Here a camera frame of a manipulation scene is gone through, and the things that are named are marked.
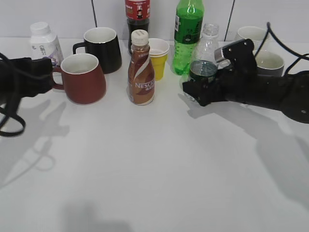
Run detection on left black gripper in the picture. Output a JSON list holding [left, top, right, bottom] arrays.
[[0, 58, 54, 102]]

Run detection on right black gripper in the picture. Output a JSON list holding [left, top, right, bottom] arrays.
[[182, 51, 260, 106]]

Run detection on clear water bottle green label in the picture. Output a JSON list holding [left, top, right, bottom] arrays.
[[182, 23, 220, 107]]

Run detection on red-brown ceramic mug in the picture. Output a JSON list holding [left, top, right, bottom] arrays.
[[52, 53, 106, 104]]

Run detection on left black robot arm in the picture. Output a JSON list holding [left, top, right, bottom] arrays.
[[0, 58, 53, 100]]

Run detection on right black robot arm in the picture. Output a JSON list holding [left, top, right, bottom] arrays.
[[183, 39, 309, 123]]

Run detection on dark grey round mug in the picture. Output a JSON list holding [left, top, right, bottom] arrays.
[[255, 50, 285, 76]]

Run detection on white ceramic mug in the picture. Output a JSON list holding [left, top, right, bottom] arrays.
[[234, 26, 267, 50]]

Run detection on white blueberry yogurt bottle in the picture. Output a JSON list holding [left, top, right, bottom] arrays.
[[30, 22, 63, 67]]

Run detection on yellow plastic cup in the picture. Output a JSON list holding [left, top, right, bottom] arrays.
[[150, 54, 168, 81]]

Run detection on white paper cup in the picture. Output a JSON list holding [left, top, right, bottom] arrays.
[[149, 38, 169, 57]]

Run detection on brown Nescafe coffee bottle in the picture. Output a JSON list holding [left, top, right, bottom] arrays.
[[128, 29, 155, 105]]

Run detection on green soda bottle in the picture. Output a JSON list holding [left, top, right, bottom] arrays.
[[172, 0, 204, 75]]

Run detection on cola bottle red label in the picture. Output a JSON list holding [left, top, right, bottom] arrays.
[[125, 0, 151, 54]]

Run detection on left black cable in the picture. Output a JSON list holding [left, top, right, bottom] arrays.
[[0, 52, 27, 138]]

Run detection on black cable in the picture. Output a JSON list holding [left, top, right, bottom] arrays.
[[253, 22, 309, 77], [0, 52, 27, 138]]

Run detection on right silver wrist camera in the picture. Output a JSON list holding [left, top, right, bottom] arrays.
[[214, 39, 254, 63]]

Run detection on black mug with handle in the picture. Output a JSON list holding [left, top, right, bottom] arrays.
[[72, 27, 122, 74]]

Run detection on right black cable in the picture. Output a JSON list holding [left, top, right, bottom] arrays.
[[253, 22, 309, 77]]

